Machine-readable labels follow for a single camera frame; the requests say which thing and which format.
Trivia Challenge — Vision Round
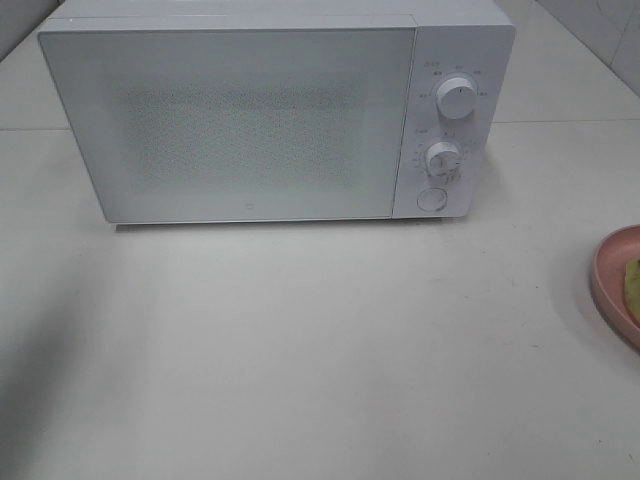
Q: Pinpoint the pink round plate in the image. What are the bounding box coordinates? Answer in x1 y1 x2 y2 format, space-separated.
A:
590 225 639 352

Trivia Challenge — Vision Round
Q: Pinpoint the round white door-release button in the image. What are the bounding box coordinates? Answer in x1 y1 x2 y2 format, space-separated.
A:
416 188 448 213

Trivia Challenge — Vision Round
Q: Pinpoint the white timer knob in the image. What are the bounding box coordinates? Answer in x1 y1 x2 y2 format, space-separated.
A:
424 141 463 178

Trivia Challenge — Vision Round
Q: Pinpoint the upper white power knob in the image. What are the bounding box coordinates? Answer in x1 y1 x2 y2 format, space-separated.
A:
435 74 478 120

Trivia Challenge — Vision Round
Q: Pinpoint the white microwave oven body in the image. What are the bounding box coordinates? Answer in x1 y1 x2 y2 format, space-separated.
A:
38 1 516 219

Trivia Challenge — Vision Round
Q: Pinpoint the white microwave door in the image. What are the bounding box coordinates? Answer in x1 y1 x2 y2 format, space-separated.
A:
39 28 415 224

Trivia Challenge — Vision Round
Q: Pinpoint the toast sandwich with lettuce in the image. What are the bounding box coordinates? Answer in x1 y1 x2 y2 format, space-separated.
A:
623 257 640 324

